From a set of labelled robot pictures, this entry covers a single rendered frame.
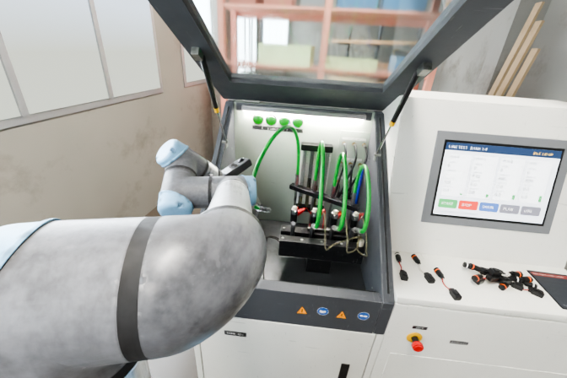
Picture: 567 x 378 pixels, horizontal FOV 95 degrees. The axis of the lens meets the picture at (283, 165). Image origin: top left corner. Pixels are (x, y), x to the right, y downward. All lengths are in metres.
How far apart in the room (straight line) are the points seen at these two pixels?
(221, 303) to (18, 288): 0.13
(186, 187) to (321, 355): 0.86
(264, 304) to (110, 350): 0.80
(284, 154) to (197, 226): 1.03
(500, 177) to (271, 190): 0.94
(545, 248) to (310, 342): 0.96
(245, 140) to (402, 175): 0.69
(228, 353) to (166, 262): 1.08
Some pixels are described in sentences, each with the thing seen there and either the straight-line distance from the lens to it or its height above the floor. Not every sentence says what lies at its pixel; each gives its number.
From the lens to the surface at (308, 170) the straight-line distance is 1.26.
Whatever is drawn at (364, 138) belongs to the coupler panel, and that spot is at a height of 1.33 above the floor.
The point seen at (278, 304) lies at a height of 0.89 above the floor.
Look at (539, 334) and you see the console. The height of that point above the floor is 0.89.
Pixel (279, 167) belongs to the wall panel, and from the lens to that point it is 1.27.
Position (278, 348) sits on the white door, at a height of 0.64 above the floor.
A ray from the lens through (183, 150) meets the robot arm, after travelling 0.68.
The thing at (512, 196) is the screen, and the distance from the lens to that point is 1.28.
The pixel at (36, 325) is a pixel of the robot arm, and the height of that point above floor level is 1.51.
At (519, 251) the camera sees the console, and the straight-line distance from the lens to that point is 1.38.
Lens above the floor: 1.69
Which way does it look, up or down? 25 degrees down
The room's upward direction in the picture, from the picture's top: 4 degrees clockwise
